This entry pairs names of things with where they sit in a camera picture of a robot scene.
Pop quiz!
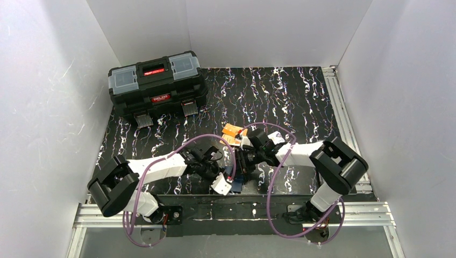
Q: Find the navy blue card holder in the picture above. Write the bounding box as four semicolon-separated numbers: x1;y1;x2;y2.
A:
224;166;246;194

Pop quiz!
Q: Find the orange credit card stack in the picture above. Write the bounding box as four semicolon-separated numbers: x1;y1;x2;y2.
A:
222;123;242;147

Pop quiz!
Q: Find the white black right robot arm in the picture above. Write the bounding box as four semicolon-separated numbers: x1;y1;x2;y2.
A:
235;129;368;214

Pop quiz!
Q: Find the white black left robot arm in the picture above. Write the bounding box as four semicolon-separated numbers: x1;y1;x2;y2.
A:
87;147;231;217

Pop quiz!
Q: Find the white card stack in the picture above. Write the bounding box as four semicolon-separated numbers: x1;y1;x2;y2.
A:
268;131;286;145

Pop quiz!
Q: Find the black red toolbox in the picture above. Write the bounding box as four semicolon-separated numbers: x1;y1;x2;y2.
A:
108;51;209;120

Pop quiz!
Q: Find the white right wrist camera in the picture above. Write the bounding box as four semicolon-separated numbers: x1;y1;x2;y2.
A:
234;130;253;149

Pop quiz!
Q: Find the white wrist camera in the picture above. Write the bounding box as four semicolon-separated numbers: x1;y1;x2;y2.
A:
234;130;253;149
211;173;232;196

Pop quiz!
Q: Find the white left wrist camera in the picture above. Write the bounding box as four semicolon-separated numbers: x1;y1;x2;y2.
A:
211;173;232;196

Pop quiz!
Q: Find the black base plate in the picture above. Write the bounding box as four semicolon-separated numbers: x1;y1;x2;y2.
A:
156;195;318;237

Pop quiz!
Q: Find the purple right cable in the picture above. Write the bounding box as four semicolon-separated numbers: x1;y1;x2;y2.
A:
238;123;346;246

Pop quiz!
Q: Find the purple cable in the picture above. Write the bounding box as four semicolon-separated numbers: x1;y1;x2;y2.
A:
123;134;238;248
238;123;346;246

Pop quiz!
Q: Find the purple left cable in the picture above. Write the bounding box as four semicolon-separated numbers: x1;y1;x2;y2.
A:
123;134;238;248

